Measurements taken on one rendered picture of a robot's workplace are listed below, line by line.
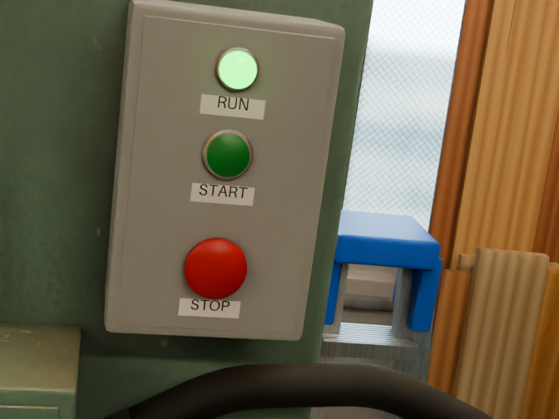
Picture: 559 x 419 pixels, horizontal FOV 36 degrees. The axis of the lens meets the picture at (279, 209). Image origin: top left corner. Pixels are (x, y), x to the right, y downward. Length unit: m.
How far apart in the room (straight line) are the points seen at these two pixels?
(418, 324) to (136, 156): 1.00
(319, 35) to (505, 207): 1.52
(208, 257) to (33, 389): 0.10
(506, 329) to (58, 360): 1.47
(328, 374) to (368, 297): 1.59
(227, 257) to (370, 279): 1.66
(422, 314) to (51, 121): 0.97
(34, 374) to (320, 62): 0.20
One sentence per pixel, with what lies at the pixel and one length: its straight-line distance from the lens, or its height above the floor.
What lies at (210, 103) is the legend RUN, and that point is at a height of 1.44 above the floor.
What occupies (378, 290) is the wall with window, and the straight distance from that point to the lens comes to 2.07.
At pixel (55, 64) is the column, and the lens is 0.46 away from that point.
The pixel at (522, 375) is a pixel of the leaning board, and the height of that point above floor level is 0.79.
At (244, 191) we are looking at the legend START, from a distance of 0.42.
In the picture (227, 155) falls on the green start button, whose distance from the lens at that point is 0.40.
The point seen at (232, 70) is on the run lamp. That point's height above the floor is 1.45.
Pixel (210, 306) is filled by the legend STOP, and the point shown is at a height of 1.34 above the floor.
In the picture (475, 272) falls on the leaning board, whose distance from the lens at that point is 1.80.
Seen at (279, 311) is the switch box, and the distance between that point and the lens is 0.44.
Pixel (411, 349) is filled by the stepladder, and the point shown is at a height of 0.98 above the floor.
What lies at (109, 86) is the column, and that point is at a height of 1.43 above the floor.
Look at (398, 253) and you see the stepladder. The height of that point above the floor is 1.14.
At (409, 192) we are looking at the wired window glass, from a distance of 2.09.
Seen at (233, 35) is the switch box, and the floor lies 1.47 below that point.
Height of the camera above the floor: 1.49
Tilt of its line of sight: 14 degrees down
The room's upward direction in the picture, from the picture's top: 8 degrees clockwise
